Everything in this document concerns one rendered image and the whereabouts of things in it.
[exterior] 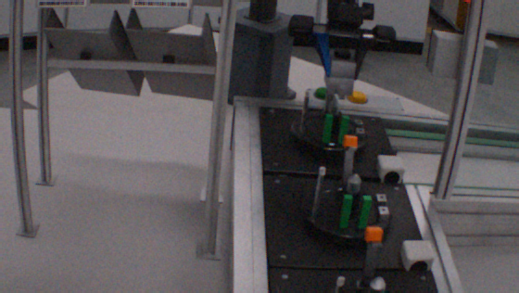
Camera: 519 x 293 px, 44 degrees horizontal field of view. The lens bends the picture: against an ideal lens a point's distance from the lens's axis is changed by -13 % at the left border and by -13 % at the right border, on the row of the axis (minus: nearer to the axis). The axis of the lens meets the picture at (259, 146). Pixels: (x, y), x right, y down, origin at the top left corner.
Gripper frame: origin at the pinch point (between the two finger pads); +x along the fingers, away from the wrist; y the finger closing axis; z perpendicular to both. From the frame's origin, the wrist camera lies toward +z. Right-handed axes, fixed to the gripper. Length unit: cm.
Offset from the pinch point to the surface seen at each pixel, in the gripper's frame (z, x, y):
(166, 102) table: -44, 1, -32
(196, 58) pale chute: 2.5, 2.9, -24.4
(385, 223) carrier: 13.8, 28.4, 5.2
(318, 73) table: -64, -14, 5
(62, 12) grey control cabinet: -280, -104, -122
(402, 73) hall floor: -296, -84, 93
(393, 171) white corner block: 0.0, 18.7, 9.6
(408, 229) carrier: 11.3, 29.0, 9.8
